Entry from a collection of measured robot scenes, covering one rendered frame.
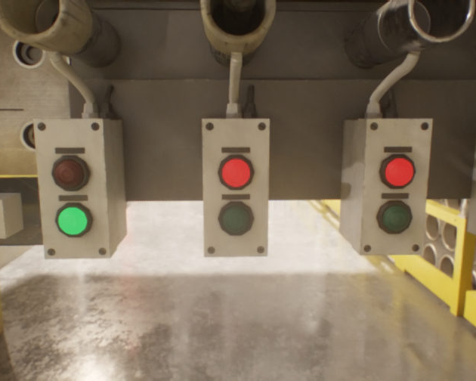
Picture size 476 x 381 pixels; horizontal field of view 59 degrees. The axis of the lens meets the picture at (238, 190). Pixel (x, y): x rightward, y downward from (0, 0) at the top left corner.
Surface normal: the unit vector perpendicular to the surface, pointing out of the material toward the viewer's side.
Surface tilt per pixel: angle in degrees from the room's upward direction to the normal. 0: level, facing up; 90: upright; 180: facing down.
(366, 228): 90
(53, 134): 90
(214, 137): 90
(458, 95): 90
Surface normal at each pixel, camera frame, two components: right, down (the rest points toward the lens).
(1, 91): 0.04, 0.17
